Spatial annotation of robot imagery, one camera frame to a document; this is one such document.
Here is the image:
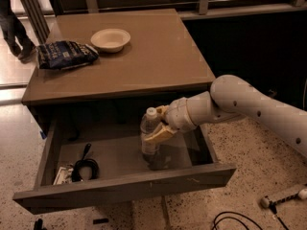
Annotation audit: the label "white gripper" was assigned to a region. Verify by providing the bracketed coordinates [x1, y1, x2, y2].
[141, 98, 196, 144]

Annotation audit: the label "clear blue plastic water bottle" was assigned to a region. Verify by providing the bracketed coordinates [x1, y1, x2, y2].
[140, 107, 160, 164]

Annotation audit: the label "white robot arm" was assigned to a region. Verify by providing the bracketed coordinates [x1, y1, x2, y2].
[140, 75, 307, 156]

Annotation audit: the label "open grey top drawer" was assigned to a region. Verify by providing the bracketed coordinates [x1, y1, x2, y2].
[12, 107, 236, 215]

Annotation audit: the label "grey wooden cabinet table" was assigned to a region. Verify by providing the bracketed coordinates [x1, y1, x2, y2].
[20, 8, 218, 136]

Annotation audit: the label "white paper bowl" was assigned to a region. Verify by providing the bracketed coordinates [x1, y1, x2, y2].
[90, 29, 130, 53]

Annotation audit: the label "small black floor object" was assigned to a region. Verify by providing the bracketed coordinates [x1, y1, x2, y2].
[93, 218, 109, 224]

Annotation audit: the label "dark blue chip bag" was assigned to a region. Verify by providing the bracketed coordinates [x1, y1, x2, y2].
[36, 40, 99, 70]

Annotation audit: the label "white power strip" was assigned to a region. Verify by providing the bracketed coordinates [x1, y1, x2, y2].
[260, 184, 307, 208]

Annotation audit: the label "person legs in jeans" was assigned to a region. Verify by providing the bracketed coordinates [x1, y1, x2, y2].
[0, 0, 35, 63]

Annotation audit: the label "black floor cable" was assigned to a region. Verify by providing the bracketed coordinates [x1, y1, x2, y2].
[210, 204, 291, 230]

